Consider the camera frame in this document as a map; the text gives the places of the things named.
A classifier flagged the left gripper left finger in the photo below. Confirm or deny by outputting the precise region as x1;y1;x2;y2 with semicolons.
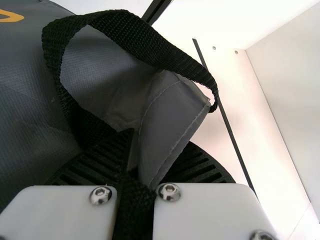
0;129;133;240

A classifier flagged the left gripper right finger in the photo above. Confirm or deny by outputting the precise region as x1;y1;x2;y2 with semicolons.
152;141;278;240

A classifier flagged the dark grey bag with straps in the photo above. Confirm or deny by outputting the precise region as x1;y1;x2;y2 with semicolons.
0;0;220;240

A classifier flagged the black post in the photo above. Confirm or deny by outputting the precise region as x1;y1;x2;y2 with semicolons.
140;0;176;27

